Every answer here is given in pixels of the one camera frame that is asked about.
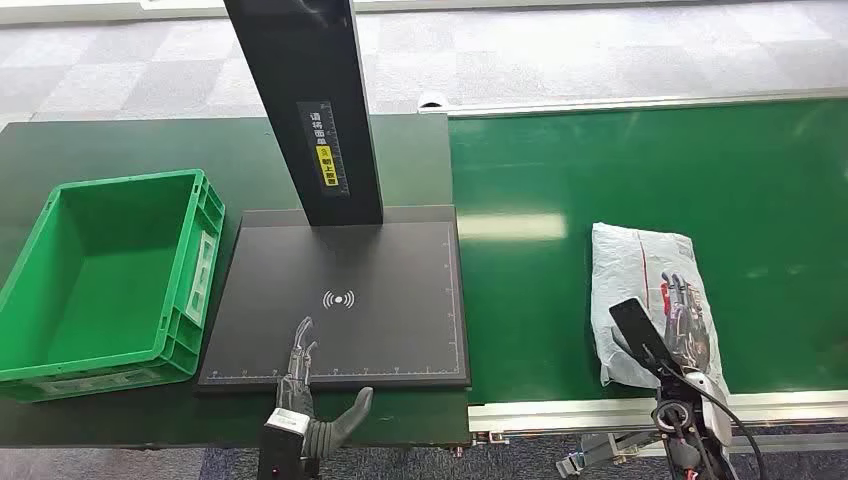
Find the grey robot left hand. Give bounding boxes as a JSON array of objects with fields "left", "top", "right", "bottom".
[{"left": 275, "top": 316, "right": 375, "bottom": 460}]

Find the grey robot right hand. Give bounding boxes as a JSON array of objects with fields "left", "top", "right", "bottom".
[{"left": 661, "top": 271, "right": 714, "bottom": 374}]

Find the grey plastic mailer package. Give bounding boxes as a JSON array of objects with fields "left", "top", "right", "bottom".
[{"left": 590, "top": 221, "right": 730, "bottom": 399}]

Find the green conveyor belt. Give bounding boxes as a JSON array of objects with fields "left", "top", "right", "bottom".
[{"left": 449, "top": 99, "right": 848, "bottom": 405}]

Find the black scanning machine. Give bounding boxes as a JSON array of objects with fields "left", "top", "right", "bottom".
[{"left": 195, "top": 0, "right": 472, "bottom": 396}]

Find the green plastic crate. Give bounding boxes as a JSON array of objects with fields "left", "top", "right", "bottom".
[{"left": 0, "top": 168, "right": 227, "bottom": 404}]

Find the black yellow label sticker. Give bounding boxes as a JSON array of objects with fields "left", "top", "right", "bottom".
[{"left": 296, "top": 100, "right": 351, "bottom": 199}]

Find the dark green table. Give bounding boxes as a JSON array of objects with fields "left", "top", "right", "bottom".
[{"left": 0, "top": 113, "right": 472, "bottom": 450}]

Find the white skirting strip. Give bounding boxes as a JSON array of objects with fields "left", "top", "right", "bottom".
[{"left": 0, "top": 0, "right": 737, "bottom": 28}]

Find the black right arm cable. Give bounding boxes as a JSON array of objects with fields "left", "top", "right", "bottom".
[{"left": 695, "top": 380, "right": 767, "bottom": 480}]

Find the grey metal conveyor bracket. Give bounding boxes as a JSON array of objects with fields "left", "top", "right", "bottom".
[{"left": 555, "top": 430, "right": 665, "bottom": 480}]

